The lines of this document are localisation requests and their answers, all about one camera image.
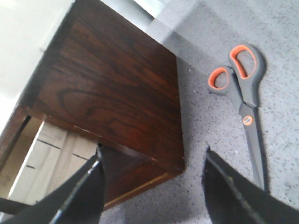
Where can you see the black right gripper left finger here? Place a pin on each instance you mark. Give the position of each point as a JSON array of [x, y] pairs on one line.
[[80, 200]]

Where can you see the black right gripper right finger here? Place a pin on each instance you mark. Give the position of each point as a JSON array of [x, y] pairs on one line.
[[232, 199]]

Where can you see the grey orange handled scissors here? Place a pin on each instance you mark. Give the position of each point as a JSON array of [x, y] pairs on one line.
[[242, 89]]

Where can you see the dark wooden drawer cabinet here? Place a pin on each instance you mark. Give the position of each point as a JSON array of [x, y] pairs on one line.
[[105, 79]]

